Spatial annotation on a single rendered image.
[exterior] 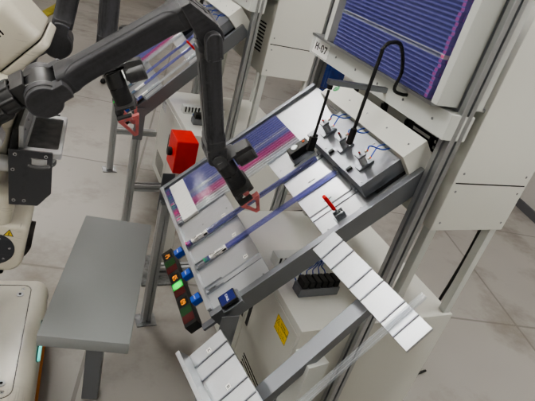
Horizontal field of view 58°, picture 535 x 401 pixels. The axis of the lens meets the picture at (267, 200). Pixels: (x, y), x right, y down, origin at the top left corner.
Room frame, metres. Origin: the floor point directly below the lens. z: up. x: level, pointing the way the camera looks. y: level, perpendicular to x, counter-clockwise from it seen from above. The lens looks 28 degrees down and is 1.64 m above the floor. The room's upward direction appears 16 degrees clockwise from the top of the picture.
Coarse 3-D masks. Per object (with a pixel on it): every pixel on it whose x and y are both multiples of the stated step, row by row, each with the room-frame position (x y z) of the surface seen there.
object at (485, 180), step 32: (512, 64) 1.33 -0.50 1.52; (512, 96) 1.35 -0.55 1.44; (416, 128) 1.52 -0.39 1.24; (480, 128) 1.32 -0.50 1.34; (512, 128) 1.38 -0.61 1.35; (480, 160) 1.35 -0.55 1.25; (512, 160) 1.42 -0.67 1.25; (448, 192) 1.32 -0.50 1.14; (480, 192) 1.39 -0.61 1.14; (512, 192) 1.46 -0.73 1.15; (448, 224) 1.36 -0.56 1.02; (480, 224) 1.43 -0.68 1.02; (416, 256) 1.34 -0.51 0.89; (480, 256) 1.48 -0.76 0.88
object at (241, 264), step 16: (208, 208) 1.42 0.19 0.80; (224, 208) 1.40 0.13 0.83; (192, 224) 1.38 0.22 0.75; (208, 224) 1.35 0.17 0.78; (224, 224) 1.33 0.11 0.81; (240, 224) 1.30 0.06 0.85; (208, 240) 1.28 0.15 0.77; (224, 240) 1.26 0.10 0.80; (240, 240) 1.24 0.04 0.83; (224, 256) 1.20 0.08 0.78; (240, 256) 1.18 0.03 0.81; (256, 256) 1.17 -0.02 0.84; (208, 272) 1.16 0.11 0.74; (224, 272) 1.15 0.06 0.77; (240, 272) 1.13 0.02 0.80; (256, 272) 1.11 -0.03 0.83; (208, 288) 1.11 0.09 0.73; (224, 288) 1.09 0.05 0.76; (240, 288) 1.08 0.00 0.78
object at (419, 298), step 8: (416, 296) 0.83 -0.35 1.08; (424, 296) 0.83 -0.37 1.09; (408, 304) 0.82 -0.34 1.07; (416, 304) 0.82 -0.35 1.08; (400, 312) 0.81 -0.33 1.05; (408, 312) 0.81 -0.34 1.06; (392, 320) 0.80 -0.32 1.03; (400, 320) 0.80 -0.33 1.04; (384, 328) 0.79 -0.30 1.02; (392, 328) 0.79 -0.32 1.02; (376, 336) 0.78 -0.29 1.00; (368, 344) 0.77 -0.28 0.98; (352, 352) 0.76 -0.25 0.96; (360, 352) 0.76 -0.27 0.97; (344, 360) 0.75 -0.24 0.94; (352, 360) 0.75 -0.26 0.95; (336, 368) 0.74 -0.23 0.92; (344, 368) 0.74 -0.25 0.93; (328, 376) 0.73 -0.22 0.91; (336, 376) 0.73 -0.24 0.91; (320, 384) 0.72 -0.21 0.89; (328, 384) 0.72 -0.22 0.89; (312, 392) 0.71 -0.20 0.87; (304, 400) 0.70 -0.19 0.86
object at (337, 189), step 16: (304, 96) 1.82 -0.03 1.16; (320, 96) 1.79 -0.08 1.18; (288, 112) 1.77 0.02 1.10; (304, 112) 1.73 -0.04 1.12; (288, 128) 1.68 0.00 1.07; (304, 128) 1.64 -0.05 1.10; (288, 160) 1.51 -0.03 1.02; (304, 160) 1.49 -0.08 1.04; (320, 160) 1.46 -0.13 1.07; (304, 176) 1.41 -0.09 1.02; (320, 176) 1.39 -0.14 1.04; (336, 176) 1.37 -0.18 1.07; (320, 192) 1.33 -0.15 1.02; (336, 192) 1.30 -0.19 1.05; (352, 192) 1.28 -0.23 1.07; (304, 208) 1.28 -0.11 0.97; (320, 208) 1.26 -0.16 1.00; (336, 208) 1.24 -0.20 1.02; (352, 208) 1.22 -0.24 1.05; (320, 224) 1.20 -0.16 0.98
